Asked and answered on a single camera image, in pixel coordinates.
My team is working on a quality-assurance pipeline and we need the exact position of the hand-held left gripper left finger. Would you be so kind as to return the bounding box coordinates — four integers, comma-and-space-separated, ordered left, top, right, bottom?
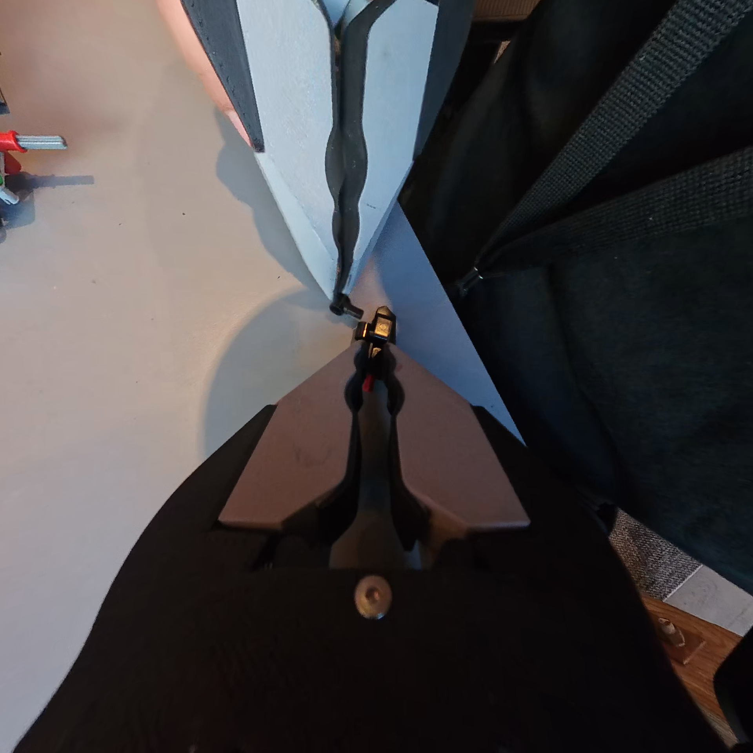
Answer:
218, 344, 366, 548

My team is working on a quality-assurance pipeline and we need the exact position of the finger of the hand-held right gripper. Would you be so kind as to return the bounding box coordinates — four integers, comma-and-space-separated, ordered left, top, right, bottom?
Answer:
234, 0, 348, 301
344, 0, 440, 295

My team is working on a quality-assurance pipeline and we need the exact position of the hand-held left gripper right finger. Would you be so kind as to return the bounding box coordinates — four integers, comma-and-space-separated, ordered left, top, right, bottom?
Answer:
382, 347, 530, 551

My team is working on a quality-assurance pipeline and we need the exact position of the black hinged brick piece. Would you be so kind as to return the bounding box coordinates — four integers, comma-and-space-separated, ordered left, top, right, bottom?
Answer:
352, 306, 398, 377

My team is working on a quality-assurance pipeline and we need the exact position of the grey desk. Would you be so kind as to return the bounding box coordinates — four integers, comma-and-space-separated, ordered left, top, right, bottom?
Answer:
0, 0, 526, 753

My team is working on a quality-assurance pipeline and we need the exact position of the person's right hand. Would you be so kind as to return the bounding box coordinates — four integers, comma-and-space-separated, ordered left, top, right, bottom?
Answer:
156, 0, 255, 148

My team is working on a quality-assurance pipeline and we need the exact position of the toy brick car model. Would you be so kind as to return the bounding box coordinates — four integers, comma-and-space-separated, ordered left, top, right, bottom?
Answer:
0, 50, 68, 243

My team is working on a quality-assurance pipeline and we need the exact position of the black strap with toggle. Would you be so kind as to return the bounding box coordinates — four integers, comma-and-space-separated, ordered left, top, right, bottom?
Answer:
450, 0, 753, 298

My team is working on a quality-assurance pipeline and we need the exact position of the wooden frame beam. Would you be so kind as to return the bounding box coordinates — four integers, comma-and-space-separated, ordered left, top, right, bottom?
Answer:
638, 591, 748, 748

